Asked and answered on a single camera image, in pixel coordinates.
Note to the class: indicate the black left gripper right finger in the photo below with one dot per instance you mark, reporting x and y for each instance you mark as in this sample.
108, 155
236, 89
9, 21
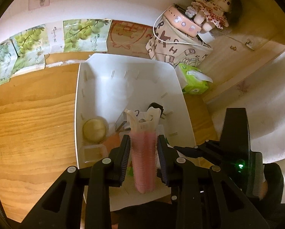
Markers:
171, 172

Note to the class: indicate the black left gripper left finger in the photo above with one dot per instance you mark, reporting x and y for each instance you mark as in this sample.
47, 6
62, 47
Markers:
120, 157

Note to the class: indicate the clear acrylic sticker box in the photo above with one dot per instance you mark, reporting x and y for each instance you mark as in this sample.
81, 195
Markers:
91, 154

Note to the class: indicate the round cream compact mirror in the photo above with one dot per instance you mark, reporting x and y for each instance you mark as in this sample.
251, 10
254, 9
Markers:
94, 130

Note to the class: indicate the pink hair roller clip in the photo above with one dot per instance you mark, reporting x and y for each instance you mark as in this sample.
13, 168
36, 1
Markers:
143, 148

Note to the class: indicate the blue white plastic floss box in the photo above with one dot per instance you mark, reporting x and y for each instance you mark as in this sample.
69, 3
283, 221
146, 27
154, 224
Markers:
161, 145

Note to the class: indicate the black power adapter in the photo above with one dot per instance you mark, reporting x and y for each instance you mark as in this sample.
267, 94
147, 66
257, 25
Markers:
158, 106

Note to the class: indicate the white plastic storage bin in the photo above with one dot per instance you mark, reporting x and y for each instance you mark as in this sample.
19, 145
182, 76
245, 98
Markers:
107, 84

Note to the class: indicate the green tissue pack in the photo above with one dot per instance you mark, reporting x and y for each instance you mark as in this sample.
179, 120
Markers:
192, 80

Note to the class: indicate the brown cardboard with drawing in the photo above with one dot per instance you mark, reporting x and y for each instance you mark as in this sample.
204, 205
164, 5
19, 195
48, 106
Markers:
129, 39

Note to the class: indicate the beige letter-print fabric bag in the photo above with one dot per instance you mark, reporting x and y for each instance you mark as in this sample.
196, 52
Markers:
171, 46

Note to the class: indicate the green grape printed cardboard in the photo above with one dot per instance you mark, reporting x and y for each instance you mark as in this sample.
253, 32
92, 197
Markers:
26, 51

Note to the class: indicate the pink sticker-covered case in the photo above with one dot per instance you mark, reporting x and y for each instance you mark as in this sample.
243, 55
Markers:
177, 18

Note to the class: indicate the brown-haired plush doll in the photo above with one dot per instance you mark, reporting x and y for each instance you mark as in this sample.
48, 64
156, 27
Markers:
210, 14

